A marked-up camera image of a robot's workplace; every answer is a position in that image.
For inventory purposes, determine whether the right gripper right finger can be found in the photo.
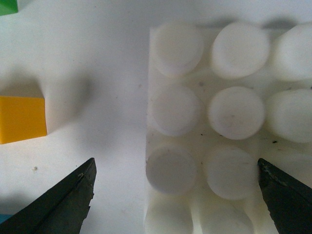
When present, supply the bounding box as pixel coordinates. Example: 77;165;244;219
257;158;312;234

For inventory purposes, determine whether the blue three-stud block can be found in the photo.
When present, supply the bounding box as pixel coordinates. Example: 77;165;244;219
0;214;12;224

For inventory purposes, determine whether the white studded base plate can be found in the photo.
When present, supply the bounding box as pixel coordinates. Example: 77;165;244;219
144;21;312;234

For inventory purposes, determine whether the green two-stud block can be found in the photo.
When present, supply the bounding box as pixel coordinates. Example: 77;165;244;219
0;0;19;16

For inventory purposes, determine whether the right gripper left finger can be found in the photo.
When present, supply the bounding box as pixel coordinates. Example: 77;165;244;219
0;158;97;234

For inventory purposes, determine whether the yellow two-stud block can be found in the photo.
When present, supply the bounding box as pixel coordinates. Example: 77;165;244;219
0;96;47;144

